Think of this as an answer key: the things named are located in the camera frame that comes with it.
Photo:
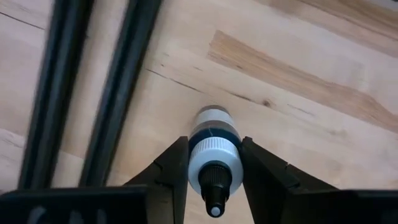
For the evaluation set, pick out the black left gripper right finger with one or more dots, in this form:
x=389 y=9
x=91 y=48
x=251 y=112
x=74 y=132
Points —
x=264 y=186

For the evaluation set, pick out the large black-capped food colouring bottle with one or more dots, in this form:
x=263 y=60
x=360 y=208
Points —
x=214 y=152

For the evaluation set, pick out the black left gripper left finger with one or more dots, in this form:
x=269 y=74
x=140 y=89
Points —
x=171 y=186

